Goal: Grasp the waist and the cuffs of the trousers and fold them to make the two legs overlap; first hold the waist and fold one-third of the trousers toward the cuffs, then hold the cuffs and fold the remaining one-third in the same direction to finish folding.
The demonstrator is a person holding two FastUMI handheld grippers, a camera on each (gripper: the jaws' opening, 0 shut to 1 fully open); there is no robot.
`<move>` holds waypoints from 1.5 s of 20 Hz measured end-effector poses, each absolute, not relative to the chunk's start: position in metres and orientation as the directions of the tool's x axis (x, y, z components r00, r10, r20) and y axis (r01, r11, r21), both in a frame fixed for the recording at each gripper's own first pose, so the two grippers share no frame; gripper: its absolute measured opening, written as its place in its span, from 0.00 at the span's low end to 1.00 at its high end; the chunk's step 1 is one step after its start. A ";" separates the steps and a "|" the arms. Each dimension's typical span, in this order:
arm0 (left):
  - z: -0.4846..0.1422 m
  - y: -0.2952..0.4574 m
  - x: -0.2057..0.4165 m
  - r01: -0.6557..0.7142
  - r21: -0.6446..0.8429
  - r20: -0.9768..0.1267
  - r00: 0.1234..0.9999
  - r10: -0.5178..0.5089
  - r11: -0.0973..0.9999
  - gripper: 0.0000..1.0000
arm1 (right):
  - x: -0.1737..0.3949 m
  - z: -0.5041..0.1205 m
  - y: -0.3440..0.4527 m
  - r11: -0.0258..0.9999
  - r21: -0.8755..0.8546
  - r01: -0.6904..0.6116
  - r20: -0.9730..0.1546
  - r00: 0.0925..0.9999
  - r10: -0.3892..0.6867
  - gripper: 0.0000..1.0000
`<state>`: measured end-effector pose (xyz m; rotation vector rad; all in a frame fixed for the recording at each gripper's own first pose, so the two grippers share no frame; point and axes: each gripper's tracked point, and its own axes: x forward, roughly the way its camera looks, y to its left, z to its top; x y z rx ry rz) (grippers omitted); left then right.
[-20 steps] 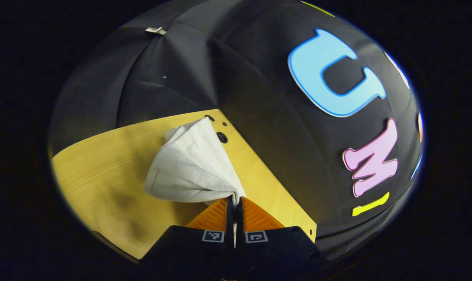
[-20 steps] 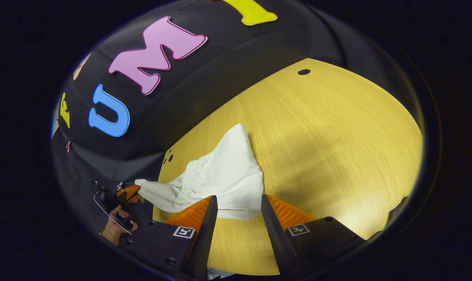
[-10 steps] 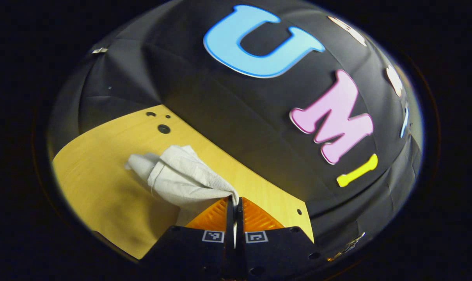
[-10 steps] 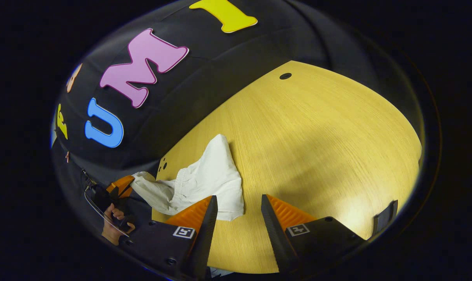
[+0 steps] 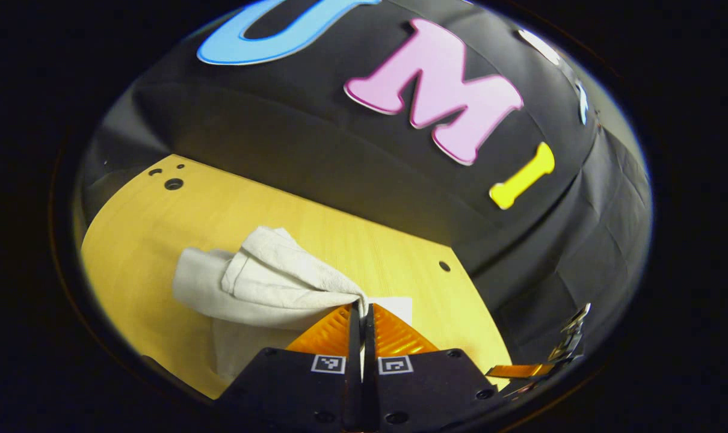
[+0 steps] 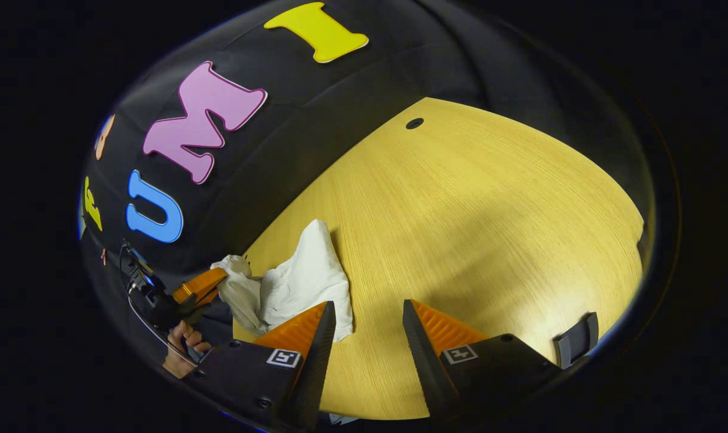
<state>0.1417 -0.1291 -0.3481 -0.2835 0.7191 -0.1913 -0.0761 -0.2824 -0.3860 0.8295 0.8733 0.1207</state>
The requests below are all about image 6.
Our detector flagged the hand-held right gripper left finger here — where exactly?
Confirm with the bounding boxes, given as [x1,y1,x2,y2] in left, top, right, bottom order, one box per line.
[187,301,337,432]

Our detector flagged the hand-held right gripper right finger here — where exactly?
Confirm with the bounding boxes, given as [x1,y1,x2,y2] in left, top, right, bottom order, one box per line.
[402,299,563,423]

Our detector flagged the white jeans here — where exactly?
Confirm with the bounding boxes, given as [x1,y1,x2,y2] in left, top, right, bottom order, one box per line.
[211,219,354,343]

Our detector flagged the grey table clamp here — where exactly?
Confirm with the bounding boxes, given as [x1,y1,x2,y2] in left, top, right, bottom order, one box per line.
[552,312,599,369]

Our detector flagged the black backdrop cloth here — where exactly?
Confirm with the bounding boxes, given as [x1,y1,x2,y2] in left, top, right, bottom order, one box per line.
[78,0,647,385]

